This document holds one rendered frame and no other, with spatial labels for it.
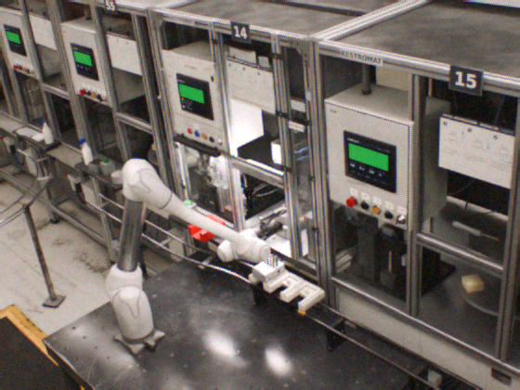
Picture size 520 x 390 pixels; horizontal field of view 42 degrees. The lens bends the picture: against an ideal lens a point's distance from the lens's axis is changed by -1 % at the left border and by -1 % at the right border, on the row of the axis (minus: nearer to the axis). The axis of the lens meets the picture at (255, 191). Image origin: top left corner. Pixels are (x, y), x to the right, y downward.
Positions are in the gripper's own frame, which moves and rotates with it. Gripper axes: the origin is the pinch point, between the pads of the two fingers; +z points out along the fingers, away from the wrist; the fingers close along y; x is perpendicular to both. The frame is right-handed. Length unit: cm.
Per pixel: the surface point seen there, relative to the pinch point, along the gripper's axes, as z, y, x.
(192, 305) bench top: -54, -30, 15
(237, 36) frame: -10, 98, 2
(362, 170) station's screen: -15, 56, -69
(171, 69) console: -11, 74, 56
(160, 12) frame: -10, 102, 59
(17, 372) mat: -123, -94, 121
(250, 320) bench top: -43, -31, -17
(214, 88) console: -12, 70, 22
